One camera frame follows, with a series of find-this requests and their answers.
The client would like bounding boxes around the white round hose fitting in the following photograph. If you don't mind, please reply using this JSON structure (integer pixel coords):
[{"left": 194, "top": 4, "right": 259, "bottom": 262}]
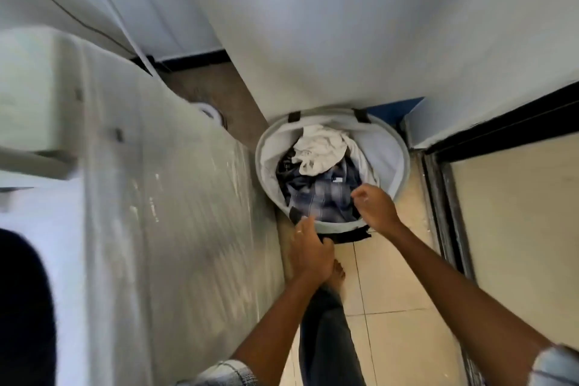
[{"left": 194, "top": 103, "right": 223, "bottom": 129}]

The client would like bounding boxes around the blue panel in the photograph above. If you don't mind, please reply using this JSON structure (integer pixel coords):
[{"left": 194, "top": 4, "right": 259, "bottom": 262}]
[{"left": 365, "top": 96, "right": 425, "bottom": 129}]

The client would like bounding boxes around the person's bare foot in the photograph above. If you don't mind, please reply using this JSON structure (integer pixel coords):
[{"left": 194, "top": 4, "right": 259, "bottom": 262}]
[{"left": 325, "top": 258, "right": 347, "bottom": 306}]

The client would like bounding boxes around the person's grey trouser leg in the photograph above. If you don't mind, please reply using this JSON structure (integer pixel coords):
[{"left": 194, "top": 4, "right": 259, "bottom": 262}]
[{"left": 298, "top": 285, "right": 368, "bottom": 386}]

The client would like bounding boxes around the person's left hand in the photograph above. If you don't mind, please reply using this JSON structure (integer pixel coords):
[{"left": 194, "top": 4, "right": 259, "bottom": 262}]
[{"left": 289, "top": 216, "right": 337, "bottom": 285}]

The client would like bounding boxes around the person's right plaid sleeve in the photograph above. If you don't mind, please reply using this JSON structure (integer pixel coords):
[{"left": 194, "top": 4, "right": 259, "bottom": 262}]
[{"left": 530, "top": 344, "right": 579, "bottom": 386}]

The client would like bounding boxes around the white crumpled garment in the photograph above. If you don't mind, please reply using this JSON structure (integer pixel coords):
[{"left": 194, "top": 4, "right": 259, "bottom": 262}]
[{"left": 291, "top": 124, "right": 381, "bottom": 186}]

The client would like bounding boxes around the black skirting strip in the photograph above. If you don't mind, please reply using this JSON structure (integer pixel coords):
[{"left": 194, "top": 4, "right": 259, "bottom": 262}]
[{"left": 130, "top": 49, "right": 232, "bottom": 73}]

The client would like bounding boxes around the white drain hose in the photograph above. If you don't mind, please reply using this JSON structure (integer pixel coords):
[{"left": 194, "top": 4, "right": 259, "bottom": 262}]
[{"left": 74, "top": 0, "right": 160, "bottom": 78}]

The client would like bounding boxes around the person's plaid sleeve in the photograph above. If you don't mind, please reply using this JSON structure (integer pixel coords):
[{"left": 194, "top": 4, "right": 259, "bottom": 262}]
[
  {"left": 176, "top": 359, "right": 259, "bottom": 386},
  {"left": 530, "top": 344, "right": 579, "bottom": 386}
]

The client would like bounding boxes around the black door frame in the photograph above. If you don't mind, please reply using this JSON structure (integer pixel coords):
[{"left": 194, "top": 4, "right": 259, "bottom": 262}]
[{"left": 421, "top": 82, "right": 579, "bottom": 386}]

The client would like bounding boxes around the person's right forearm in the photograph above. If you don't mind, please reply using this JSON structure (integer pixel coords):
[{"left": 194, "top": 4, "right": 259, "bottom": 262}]
[{"left": 384, "top": 223, "right": 555, "bottom": 384}]

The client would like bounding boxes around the person's left plaid sleeve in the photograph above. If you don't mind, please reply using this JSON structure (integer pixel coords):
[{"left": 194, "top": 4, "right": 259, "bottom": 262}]
[{"left": 176, "top": 359, "right": 259, "bottom": 386}]

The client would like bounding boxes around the black cloth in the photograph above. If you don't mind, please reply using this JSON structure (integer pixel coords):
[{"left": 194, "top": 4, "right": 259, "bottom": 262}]
[{"left": 322, "top": 226, "right": 372, "bottom": 245}]

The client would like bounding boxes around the dark patterned garment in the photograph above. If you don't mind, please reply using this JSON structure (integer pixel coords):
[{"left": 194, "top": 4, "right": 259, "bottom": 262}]
[{"left": 276, "top": 148, "right": 303, "bottom": 187}]

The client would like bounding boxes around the person's left forearm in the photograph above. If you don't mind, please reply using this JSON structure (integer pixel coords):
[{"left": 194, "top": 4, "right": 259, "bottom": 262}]
[{"left": 230, "top": 276, "right": 334, "bottom": 371}]

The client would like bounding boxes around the round white laundry basket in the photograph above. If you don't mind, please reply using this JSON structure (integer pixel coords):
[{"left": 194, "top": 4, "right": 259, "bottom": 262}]
[{"left": 255, "top": 106, "right": 411, "bottom": 235}]

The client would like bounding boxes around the person's right hand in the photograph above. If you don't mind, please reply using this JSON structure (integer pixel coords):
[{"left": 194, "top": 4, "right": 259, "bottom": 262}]
[{"left": 350, "top": 183, "right": 403, "bottom": 237}]

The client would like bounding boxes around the blue plaid shirt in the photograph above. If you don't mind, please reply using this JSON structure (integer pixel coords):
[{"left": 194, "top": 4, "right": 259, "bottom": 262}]
[{"left": 283, "top": 160, "right": 368, "bottom": 223}]

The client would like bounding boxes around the white washing machine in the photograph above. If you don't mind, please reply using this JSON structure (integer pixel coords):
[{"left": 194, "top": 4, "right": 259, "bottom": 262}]
[{"left": 0, "top": 26, "right": 286, "bottom": 386}]

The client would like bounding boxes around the dark washing machine door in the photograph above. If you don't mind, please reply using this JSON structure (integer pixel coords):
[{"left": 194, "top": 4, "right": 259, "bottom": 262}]
[{"left": 0, "top": 227, "right": 58, "bottom": 386}]

